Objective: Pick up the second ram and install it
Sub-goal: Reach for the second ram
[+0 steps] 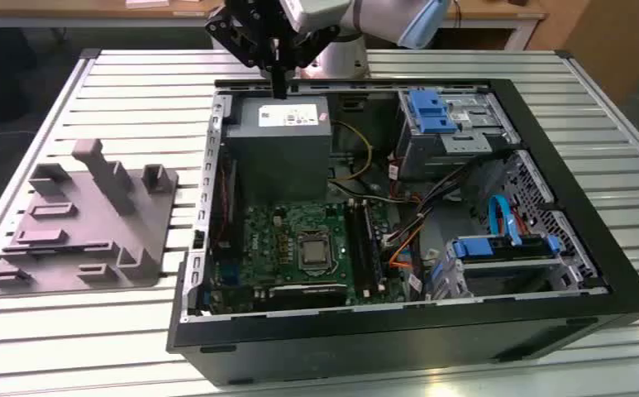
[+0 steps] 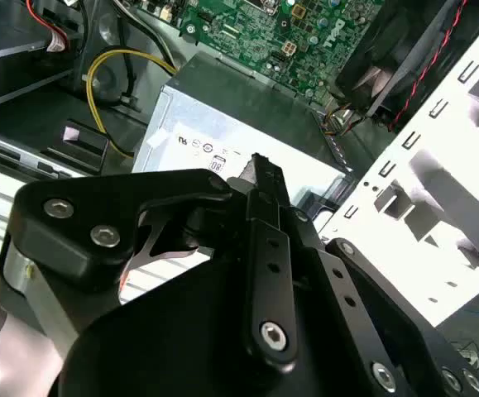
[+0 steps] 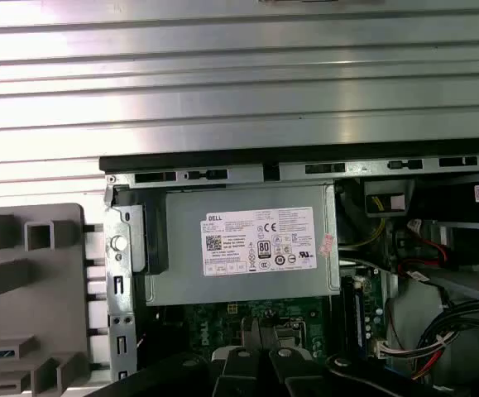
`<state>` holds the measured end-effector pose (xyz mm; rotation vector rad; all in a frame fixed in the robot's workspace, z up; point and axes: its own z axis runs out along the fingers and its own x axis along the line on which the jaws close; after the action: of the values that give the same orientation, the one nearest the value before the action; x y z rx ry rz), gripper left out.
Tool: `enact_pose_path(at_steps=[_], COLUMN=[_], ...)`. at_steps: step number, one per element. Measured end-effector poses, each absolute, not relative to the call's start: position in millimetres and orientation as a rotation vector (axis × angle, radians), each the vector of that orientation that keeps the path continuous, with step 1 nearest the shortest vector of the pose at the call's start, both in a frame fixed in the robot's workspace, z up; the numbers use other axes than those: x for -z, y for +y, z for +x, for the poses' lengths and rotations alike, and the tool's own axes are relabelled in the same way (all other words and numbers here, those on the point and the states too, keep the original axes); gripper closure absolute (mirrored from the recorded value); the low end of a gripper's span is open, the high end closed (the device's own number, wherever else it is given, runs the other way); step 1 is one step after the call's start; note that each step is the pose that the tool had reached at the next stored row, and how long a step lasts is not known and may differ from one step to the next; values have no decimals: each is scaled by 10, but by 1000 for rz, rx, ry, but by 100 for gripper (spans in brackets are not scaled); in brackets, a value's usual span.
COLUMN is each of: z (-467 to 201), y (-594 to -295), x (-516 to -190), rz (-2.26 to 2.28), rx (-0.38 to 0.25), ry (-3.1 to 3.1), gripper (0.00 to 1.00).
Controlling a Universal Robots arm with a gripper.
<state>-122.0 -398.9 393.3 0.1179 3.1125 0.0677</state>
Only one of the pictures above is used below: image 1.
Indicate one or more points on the green motherboard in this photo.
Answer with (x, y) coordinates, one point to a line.
(263, 231)

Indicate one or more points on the grey power supply unit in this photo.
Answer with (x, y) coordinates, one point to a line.
(280, 165)

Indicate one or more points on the wooden desk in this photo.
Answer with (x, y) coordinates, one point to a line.
(104, 12)

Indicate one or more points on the black graphics card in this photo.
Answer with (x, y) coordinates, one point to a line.
(304, 291)

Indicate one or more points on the hard disk in blue carrier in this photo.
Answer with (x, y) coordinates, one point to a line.
(471, 248)

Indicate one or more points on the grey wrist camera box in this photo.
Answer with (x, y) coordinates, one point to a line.
(319, 14)

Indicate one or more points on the black PC case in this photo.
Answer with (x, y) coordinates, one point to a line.
(352, 347)

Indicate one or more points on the silver metal disk bay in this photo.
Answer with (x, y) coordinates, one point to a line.
(512, 264)

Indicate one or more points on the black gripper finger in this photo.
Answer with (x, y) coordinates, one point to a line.
(316, 41)
(231, 33)

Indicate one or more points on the silver CPU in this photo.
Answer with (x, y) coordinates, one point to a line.
(315, 253)

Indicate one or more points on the grey parts rack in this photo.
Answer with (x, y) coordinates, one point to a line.
(92, 223)

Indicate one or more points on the brown wooden cabinet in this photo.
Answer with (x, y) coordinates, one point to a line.
(611, 45)

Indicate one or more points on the silver metal drive cage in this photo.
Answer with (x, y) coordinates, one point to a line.
(484, 144)

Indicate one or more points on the white paper stack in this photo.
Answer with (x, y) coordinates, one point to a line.
(145, 3)

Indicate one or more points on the blue plastic drive latch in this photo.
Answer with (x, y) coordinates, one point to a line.
(429, 111)

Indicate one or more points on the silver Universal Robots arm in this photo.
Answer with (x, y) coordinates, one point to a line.
(347, 58)

